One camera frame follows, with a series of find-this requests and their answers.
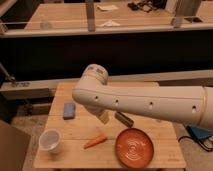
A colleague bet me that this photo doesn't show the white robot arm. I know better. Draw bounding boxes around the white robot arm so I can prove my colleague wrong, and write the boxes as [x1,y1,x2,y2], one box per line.
[72,64,213,131]

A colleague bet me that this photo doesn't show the white crumpled paper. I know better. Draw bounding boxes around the white crumpled paper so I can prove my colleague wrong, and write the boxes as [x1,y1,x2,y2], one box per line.
[100,20,120,27]

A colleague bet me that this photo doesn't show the black cable on floor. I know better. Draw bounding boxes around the black cable on floor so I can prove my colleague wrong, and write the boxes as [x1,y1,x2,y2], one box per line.
[177,133,213,153]

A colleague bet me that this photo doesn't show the wooden table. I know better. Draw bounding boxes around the wooden table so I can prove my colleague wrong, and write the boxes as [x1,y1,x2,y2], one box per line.
[34,82,186,171]

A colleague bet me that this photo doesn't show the blue sponge block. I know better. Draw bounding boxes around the blue sponge block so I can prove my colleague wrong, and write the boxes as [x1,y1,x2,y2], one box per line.
[63,103,75,120]

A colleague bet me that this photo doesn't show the blue device on floor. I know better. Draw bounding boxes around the blue device on floor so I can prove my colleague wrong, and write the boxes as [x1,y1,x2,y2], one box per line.
[186,126,213,140]

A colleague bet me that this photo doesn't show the black rectangular block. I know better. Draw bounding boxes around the black rectangular block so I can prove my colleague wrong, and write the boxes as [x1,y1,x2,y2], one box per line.
[115,112,134,127]

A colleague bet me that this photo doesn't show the black items on far table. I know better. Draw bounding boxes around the black items on far table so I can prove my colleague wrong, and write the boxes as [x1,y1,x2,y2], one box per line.
[127,0,167,13]

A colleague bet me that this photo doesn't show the orange ridged plate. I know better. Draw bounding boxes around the orange ridged plate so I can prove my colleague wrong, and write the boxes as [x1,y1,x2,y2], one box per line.
[115,128,154,168]

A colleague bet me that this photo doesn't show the orange carrot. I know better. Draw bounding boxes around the orange carrot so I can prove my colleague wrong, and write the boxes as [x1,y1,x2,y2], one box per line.
[84,134,107,149]

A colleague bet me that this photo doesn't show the white paper sheet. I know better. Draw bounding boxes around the white paper sheet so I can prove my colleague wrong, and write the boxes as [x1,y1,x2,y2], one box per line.
[97,5,118,11]

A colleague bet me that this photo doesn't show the brown cardboard box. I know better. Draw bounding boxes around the brown cardboard box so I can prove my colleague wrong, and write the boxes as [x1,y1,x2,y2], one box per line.
[0,120,30,171]

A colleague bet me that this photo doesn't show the clear plastic bottle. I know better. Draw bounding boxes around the clear plastic bottle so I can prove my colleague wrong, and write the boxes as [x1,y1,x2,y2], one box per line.
[40,15,52,29]

